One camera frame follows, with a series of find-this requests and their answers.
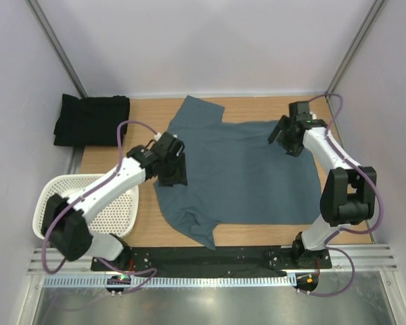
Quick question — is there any blue-grey t shirt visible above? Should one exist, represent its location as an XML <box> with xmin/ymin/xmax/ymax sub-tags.
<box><xmin>154</xmin><ymin>96</ymin><xmax>321</xmax><ymax>249</ymax></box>

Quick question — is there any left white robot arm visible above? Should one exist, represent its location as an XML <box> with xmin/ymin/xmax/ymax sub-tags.
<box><xmin>41</xmin><ymin>132</ymin><xmax>187</xmax><ymax>271</ymax></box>

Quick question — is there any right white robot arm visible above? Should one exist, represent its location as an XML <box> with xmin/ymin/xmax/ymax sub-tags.
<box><xmin>268</xmin><ymin>101</ymin><xmax>377</xmax><ymax>268</ymax></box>

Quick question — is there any white perforated plastic basket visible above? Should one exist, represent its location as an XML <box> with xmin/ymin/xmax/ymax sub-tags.
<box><xmin>32</xmin><ymin>174</ymin><xmax>139</xmax><ymax>239</ymax></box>

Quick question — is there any folded black t shirt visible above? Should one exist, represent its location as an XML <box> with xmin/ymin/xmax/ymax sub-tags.
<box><xmin>53</xmin><ymin>94</ymin><xmax>130</xmax><ymax>147</ymax></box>

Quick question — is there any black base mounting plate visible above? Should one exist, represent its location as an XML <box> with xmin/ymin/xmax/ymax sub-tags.
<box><xmin>110</xmin><ymin>246</ymin><xmax>332</xmax><ymax>277</ymax></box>

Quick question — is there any white slotted cable duct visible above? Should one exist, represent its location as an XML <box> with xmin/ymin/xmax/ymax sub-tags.
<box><xmin>43</xmin><ymin>274</ymin><xmax>296</xmax><ymax>288</ymax></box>

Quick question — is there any right aluminium corner post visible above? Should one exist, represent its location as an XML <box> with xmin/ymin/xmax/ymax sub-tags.
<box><xmin>326</xmin><ymin>0</ymin><xmax>388</xmax><ymax>93</ymax></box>

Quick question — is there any aluminium corner post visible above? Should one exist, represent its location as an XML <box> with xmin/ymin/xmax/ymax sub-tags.
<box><xmin>326</xmin><ymin>0</ymin><xmax>388</xmax><ymax>93</ymax></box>
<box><xmin>25</xmin><ymin>0</ymin><xmax>88</xmax><ymax>98</ymax></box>

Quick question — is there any left aluminium corner post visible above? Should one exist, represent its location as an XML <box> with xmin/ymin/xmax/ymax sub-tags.
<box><xmin>25</xmin><ymin>0</ymin><xmax>88</xmax><ymax>98</ymax></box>

